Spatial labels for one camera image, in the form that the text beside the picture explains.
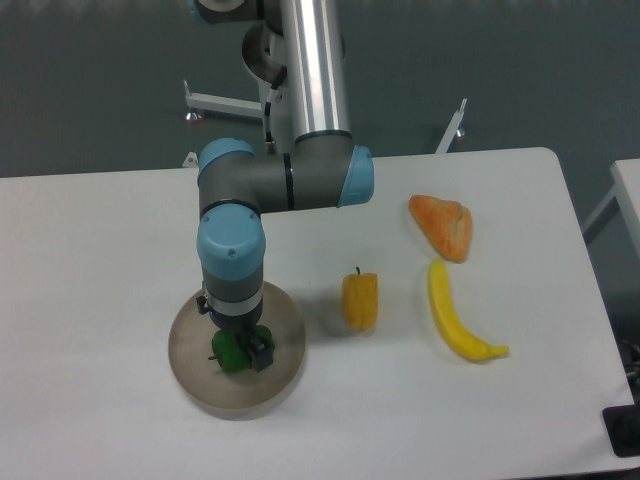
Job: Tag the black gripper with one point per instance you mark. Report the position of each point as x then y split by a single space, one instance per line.
243 330

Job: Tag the green bell pepper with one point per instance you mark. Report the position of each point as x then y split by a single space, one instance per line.
231 358

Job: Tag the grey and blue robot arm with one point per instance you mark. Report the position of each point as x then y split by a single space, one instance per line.
324 168

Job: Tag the beige round plate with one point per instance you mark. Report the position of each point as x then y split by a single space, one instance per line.
244 393

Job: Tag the yellow bell pepper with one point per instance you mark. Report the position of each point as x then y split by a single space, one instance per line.
360 299

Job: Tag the yellow banana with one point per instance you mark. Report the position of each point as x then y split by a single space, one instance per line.
452 330

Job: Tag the orange croissant bread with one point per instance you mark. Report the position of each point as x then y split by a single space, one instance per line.
446 224

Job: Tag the white side table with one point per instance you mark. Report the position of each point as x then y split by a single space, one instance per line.
622 197

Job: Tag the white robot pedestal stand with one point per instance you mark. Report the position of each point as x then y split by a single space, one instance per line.
199 104

